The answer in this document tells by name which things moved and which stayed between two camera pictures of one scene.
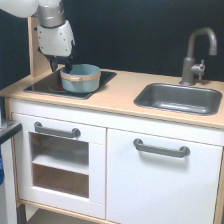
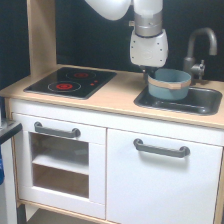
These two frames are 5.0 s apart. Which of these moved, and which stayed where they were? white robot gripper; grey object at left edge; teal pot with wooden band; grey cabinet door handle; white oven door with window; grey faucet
Moved: white robot gripper; teal pot with wooden band
Stayed: grey faucet; grey cabinet door handle; white oven door with window; grey object at left edge
